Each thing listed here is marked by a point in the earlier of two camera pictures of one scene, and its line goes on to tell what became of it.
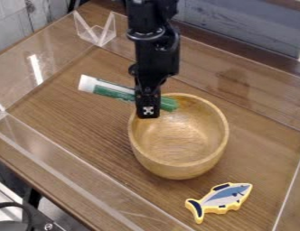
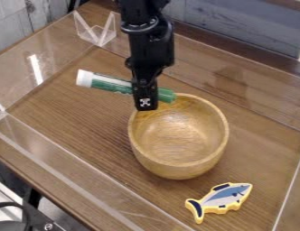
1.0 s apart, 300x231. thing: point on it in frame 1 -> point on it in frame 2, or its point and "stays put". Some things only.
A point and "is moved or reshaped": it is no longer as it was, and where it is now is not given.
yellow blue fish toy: [225, 198] stays put
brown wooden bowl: [179, 145] stays put
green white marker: [92, 85] is moved or reshaped
